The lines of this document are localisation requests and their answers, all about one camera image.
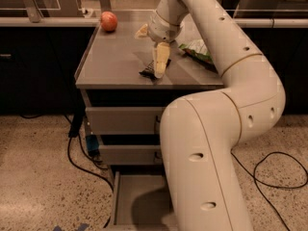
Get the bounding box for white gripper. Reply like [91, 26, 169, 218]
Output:
[135, 11, 182, 79]

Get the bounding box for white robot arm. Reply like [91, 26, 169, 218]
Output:
[139, 0, 286, 231]

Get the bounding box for grey drawer cabinet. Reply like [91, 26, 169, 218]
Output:
[74, 9, 225, 178]

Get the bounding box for top grey drawer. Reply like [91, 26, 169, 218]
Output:
[86, 90, 165, 135]

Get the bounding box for grey drawer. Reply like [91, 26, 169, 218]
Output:
[105, 166, 177, 231]
[98, 135, 162, 166]
[86, 90, 165, 135]

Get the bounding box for middle grey drawer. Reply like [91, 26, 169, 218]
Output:
[98, 135, 162, 166]

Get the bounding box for bottom grey drawer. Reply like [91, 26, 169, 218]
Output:
[105, 166, 177, 231]

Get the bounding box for green chip bag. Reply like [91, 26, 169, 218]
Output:
[179, 39, 213, 64]

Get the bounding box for red apple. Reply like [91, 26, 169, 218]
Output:
[100, 12, 117, 32]

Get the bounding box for black floor cable left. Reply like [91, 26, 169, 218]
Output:
[18, 113, 115, 228]

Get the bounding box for black floor cable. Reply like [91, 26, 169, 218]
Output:
[230, 151, 308, 231]
[18, 113, 115, 228]

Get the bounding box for grey counter rail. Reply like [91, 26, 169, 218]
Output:
[0, 17, 308, 29]

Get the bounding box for black floor cable right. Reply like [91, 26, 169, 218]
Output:
[230, 151, 308, 231]

